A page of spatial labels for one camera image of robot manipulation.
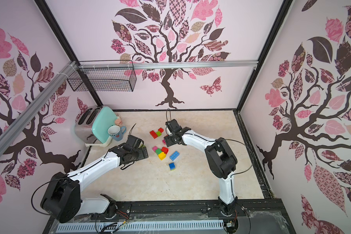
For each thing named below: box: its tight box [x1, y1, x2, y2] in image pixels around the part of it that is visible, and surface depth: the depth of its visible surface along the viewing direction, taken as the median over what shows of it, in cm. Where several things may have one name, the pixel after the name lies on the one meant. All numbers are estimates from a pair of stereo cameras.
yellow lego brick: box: [157, 151, 167, 161], surface depth 94 cm
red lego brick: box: [160, 146, 169, 155], surface depth 97 cm
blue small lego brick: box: [168, 162, 176, 171], surface depth 89 cm
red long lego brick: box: [149, 130, 159, 139], surface depth 106 cm
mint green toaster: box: [74, 105, 119, 148], surface depth 94 cm
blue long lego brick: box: [169, 150, 180, 162], surface depth 94 cm
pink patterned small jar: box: [115, 117, 123, 126], surface depth 102 cm
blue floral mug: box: [107, 124, 127, 142], surface depth 99 cm
